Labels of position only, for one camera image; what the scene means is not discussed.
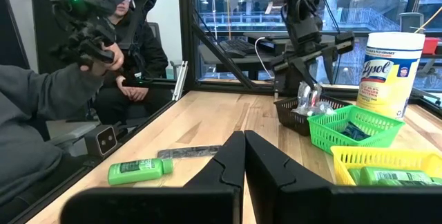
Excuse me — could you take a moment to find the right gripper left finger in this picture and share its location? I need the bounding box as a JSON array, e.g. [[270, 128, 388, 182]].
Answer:
[[60, 130, 247, 224]]

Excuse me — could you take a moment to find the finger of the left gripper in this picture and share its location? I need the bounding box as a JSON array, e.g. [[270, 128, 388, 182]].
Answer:
[[293, 59, 317, 92], [323, 53, 335, 84]]

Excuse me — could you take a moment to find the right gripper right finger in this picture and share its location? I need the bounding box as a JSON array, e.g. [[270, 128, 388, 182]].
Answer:
[[244, 129, 442, 224]]

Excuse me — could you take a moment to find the green travel shampoo bottle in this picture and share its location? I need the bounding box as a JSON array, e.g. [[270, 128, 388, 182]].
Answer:
[[107, 157, 174, 186], [376, 178, 442, 187], [347, 168, 363, 186], [358, 167, 433, 185]]

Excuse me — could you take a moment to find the black comb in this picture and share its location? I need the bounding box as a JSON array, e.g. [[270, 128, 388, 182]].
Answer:
[[157, 144, 222, 159]]

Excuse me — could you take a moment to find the blue disposable razor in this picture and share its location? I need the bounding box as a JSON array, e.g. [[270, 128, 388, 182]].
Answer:
[[340, 122, 363, 140], [343, 123, 370, 142], [348, 127, 373, 142]]

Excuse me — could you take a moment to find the black plastic basket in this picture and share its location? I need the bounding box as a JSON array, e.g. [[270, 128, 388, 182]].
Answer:
[[273, 94, 353, 137]]

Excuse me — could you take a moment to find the green plastic basket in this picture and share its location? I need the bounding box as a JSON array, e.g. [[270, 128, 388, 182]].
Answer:
[[307, 104, 407, 156]]

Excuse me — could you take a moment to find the Lysol wipes canister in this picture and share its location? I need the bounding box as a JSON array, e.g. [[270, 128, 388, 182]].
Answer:
[[355, 32, 426, 120]]

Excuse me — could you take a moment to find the black keyboard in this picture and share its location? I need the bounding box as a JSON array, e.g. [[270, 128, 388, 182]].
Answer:
[[219, 39, 258, 54]]

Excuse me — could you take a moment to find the yellow plastic basket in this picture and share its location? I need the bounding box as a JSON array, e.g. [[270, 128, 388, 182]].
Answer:
[[330, 145, 442, 187]]

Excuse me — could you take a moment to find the grey box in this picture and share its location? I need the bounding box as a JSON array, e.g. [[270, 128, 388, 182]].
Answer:
[[399, 12, 425, 33]]

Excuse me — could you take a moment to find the dark side desk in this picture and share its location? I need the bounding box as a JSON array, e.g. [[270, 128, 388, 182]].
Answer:
[[198, 32, 294, 80]]

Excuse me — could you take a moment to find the red container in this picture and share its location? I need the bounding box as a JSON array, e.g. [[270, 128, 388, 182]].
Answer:
[[421, 37, 441, 55]]

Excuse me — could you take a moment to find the person's hand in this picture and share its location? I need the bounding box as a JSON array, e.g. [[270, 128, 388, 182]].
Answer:
[[79, 42, 125, 77], [115, 75, 149, 102]]

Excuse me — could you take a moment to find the grey office chair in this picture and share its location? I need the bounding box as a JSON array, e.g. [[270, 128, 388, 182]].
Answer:
[[146, 21, 184, 80]]

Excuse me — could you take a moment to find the person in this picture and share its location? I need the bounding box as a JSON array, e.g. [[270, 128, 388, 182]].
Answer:
[[0, 42, 125, 206], [93, 0, 173, 124]]

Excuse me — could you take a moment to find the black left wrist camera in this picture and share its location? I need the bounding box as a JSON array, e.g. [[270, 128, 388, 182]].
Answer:
[[291, 19, 320, 45]]

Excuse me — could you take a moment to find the white cable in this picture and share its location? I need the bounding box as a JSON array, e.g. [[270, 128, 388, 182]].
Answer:
[[254, 36, 273, 80]]

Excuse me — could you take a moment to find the black table-level camera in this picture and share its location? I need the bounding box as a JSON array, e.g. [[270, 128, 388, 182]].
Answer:
[[84, 124, 118, 158]]

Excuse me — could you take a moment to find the orange cable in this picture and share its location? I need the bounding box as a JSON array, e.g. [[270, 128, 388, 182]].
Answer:
[[414, 6, 442, 35]]

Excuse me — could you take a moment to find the silver table bracket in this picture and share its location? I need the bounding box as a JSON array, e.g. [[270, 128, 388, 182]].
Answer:
[[171, 60, 189, 102]]

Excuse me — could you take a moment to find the black window frame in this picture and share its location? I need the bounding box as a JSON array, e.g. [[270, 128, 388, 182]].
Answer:
[[177, 0, 442, 92]]

